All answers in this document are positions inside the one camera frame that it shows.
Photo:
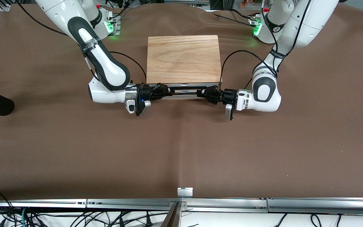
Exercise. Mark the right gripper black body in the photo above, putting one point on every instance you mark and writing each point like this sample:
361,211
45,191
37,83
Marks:
146,93

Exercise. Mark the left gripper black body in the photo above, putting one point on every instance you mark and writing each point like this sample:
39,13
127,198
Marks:
225,95

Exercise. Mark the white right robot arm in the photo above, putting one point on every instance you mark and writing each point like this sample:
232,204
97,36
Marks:
112,71

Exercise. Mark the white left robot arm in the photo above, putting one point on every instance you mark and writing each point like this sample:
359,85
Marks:
263,94

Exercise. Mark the wooden drawer cabinet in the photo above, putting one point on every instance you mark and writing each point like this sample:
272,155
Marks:
184,60

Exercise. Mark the brown table cover sheet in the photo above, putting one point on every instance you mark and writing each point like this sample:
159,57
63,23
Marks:
181,151

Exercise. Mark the aluminium strut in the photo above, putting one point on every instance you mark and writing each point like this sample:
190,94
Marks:
173,217

